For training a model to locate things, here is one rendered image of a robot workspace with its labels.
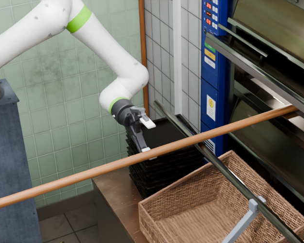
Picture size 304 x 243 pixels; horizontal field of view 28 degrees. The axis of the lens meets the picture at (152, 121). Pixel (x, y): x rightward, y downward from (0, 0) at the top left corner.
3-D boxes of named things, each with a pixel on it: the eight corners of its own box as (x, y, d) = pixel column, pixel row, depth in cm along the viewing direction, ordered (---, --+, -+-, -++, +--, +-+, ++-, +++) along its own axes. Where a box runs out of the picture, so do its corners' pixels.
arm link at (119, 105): (109, 122, 236) (107, 102, 231) (136, 114, 240) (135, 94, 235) (116, 129, 231) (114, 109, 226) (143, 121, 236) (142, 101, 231)
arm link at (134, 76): (68, 31, 235) (73, 36, 224) (89, 10, 234) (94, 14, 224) (131, 92, 249) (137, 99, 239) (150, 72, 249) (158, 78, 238)
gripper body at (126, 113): (135, 103, 230) (146, 114, 223) (137, 122, 235) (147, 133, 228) (117, 108, 227) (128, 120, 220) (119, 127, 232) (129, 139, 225)
